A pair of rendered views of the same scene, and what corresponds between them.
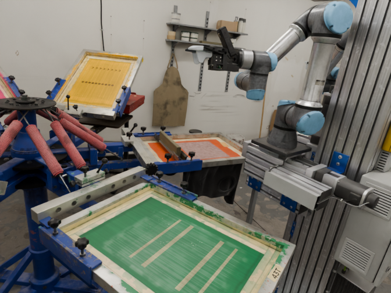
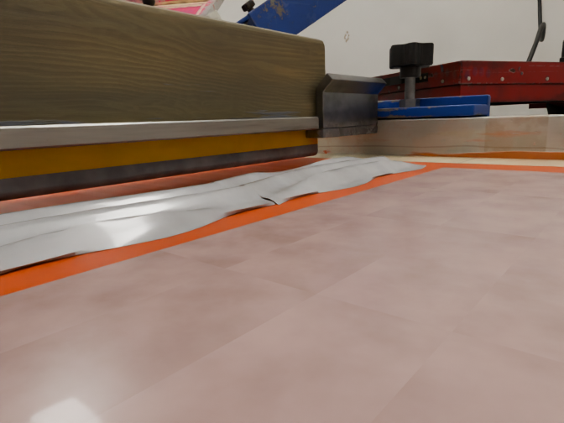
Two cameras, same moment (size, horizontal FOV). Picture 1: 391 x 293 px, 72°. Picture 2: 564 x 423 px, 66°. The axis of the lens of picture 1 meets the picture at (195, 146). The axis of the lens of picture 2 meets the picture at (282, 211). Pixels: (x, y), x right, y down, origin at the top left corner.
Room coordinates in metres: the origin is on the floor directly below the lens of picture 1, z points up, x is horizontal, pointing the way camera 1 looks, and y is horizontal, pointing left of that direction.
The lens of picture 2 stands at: (1.78, -0.09, 0.99)
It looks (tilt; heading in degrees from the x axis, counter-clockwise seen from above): 12 degrees down; 68
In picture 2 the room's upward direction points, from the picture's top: 2 degrees counter-clockwise
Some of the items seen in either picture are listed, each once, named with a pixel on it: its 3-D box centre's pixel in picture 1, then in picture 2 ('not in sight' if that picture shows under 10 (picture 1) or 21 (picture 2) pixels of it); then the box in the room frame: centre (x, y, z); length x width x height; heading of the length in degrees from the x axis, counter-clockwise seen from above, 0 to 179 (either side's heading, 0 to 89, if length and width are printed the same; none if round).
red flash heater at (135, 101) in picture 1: (117, 101); (487, 88); (2.83, 0.88, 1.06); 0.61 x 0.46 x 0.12; 178
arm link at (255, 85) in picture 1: (255, 85); not in sight; (1.16, -0.22, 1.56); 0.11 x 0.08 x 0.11; 15
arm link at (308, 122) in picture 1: (316, 72); not in sight; (1.22, -0.48, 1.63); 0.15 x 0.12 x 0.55; 15
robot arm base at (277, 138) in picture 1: (283, 134); not in sight; (1.35, -0.45, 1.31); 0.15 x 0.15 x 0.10
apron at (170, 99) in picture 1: (171, 90); not in sight; (3.89, 0.43, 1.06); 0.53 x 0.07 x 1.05; 118
